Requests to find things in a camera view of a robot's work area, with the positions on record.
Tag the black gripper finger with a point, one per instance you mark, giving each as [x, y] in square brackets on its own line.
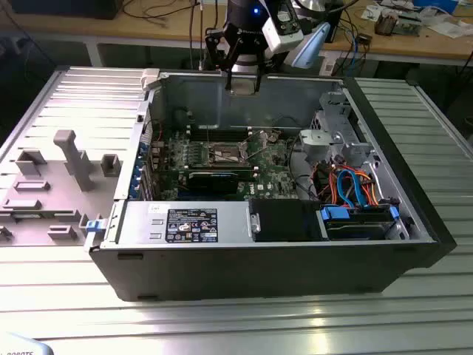
[261, 64]
[221, 51]

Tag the silver CPU plate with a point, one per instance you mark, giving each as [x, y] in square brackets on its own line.
[242, 88]

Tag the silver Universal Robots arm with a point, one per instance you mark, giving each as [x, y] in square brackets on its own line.
[312, 44]

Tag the CPU socket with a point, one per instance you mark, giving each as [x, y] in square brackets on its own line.
[221, 154]

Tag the copper CPU cooler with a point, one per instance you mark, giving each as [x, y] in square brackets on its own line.
[386, 24]

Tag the black plastic drive cover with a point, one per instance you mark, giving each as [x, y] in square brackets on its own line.
[284, 222]

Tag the coin cell battery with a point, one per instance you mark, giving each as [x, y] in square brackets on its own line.
[273, 138]

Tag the wooden workbench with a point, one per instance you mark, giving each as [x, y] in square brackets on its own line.
[148, 26]

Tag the black tower box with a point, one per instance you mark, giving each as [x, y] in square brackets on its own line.
[337, 22]

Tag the vented metal drive cage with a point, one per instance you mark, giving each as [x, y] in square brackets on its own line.
[347, 122]

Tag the green motherboard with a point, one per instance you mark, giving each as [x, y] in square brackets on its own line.
[273, 174]

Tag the metal rear port block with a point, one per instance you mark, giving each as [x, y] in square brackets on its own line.
[157, 151]

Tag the black graphics card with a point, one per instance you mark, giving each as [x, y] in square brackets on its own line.
[212, 183]

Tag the black equipment box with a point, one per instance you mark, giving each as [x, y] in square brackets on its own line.
[55, 9]

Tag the grey parts rack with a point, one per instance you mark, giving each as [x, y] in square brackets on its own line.
[79, 162]

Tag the hard disk blue carrier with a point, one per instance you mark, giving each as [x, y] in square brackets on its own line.
[354, 231]

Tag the silver power supply unit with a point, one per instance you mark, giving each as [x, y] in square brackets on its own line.
[140, 236]

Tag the black open PC case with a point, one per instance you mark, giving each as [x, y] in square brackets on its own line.
[258, 273]

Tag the blue plastic latch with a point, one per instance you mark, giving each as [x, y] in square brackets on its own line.
[94, 226]

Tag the white labelled device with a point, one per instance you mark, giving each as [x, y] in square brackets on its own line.
[22, 344]

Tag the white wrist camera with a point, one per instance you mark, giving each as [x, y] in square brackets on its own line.
[281, 37]

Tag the silver metal bracket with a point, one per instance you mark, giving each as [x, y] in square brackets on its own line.
[314, 142]

